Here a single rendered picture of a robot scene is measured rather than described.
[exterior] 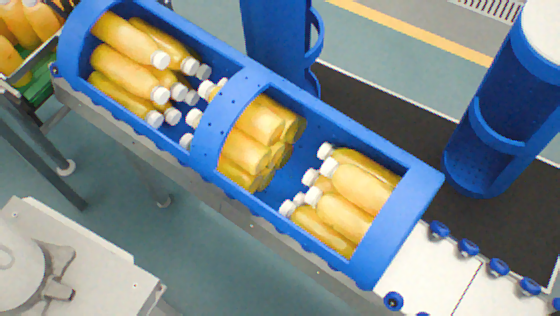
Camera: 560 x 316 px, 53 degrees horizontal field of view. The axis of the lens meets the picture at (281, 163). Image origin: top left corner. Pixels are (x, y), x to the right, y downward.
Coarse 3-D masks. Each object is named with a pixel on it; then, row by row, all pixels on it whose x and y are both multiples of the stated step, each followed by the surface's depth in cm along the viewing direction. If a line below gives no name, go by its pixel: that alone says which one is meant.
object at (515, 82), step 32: (512, 32) 149; (512, 64) 182; (544, 64) 140; (480, 96) 196; (512, 96) 198; (544, 96) 187; (480, 128) 180; (512, 128) 212; (544, 128) 163; (448, 160) 223; (480, 160) 223; (512, 160) 184; (480, 192) 211
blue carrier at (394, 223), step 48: (96, 0) 124; (144, 0) 128; (192, 48) 142; (96, 96) 128; (240, 96) 113; (288, 96) 131; (192, 144) 116; (336, 144) 131; (384, 144) 111; (240, 192) 116; (288, 192) 133; (432, 192) 104; (384, 240) 102
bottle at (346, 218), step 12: (312, 204) 115; (324, 204) 113; (336, 204) 112; (348, 204) 112; (324, 216) 113; (336, 216) 111; (348, 216) 111; (360, 216) 111; (372, 216) 112; (336, 228) 112; (348, 228) 111; (360, 228) 110; (360, 240) 110
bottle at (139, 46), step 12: (108, 12) 129; (96, 24) 128; (108, 24) 127; (120, 24) 127; (132, 24) 129; (96, 36) 130; (108, 36) 127; (120, 36) 126; (132, 36) 125; (144, 36) 126; (120, 48) 127; (132, 48) 125; (144, 48) 125; (156, 48) 126; (144, 60) 126
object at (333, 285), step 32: (64, 96) 157; (160, 160) 147; (192, 192) 146; (256, 224) 137; (288, 256) 137; (416, 256) 129; (448, 256) 129; (384, 288) 126; (416, 288) 126; (448, 288) 126; (480, 288) 126; (512, 288) 126
